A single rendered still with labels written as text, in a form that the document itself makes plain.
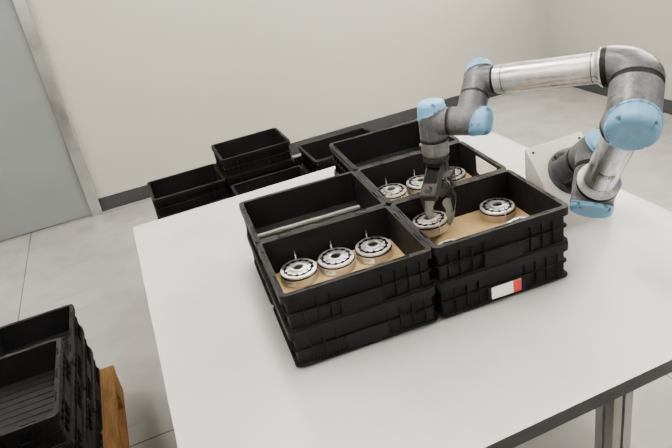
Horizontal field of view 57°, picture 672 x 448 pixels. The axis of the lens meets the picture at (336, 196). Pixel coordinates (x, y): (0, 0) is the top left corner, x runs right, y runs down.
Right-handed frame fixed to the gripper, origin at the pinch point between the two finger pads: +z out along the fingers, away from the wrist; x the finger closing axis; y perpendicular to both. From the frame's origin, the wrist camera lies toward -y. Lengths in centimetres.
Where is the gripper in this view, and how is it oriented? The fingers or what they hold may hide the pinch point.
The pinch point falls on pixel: (440, 221)
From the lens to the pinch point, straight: 179.0
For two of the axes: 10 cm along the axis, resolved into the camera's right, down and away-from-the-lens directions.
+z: 1.7, 8.9, 4.3
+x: -9.0, -0.4, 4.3
